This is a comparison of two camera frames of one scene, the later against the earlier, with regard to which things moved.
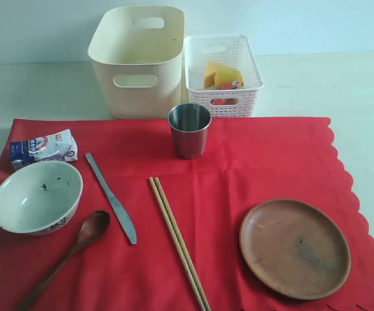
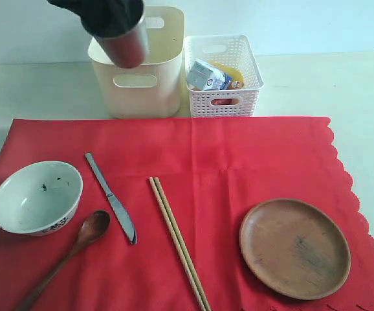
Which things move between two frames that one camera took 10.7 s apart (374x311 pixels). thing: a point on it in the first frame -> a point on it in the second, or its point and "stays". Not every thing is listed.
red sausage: (232, 85) -> (224, 101)
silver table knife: (118, 210) stays
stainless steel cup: (189, 124) -> (127, 51)
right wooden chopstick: (180, 243) stays
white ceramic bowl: (37, 197) stays
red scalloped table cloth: (249, 162) stays
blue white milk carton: (60, 146) -> (206, 76)
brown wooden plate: (296, 247) stays
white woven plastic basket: (234, 52) stays
